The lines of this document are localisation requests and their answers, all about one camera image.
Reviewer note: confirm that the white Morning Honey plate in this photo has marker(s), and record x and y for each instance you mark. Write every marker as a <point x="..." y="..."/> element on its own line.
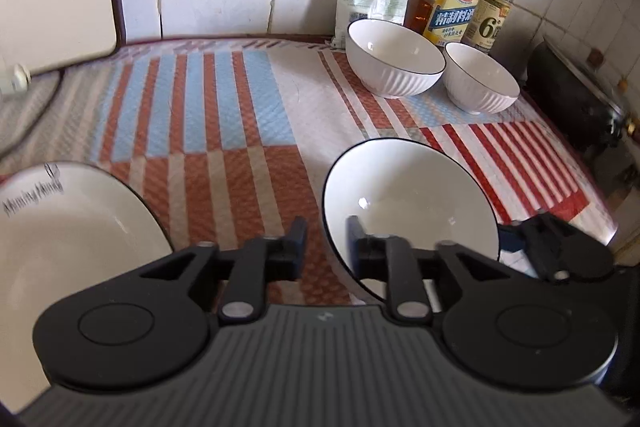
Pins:
<point x="65" y="226"/>

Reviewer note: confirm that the black wok with glass lid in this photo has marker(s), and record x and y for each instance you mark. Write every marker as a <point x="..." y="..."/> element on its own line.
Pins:
<point x="584" y="109"/>

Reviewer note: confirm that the striped checkered tablecloth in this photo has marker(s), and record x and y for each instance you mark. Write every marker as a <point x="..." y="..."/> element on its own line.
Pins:
<point x="227" y="139"/>

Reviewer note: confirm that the white ribbed bowl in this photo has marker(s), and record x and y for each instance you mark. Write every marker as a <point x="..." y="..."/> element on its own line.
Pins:
<point x="475" y="82"/>
<point x="404" y="188"/>
<point x="390" y="60"/>

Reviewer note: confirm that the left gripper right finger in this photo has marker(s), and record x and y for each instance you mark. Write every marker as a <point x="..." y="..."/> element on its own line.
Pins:
<point x="390" y="259"/>

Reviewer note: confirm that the kitchen cleaver white handle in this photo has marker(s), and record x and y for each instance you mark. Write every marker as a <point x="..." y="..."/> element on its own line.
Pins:
<point x="14" y="80"/>

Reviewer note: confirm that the vinegar bottle yellow cap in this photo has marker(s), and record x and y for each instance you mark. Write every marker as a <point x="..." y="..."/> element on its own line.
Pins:
<point x="487" y="20"/>

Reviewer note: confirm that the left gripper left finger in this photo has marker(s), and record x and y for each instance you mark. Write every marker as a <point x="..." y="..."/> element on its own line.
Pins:
<point x="250" y="269"/>

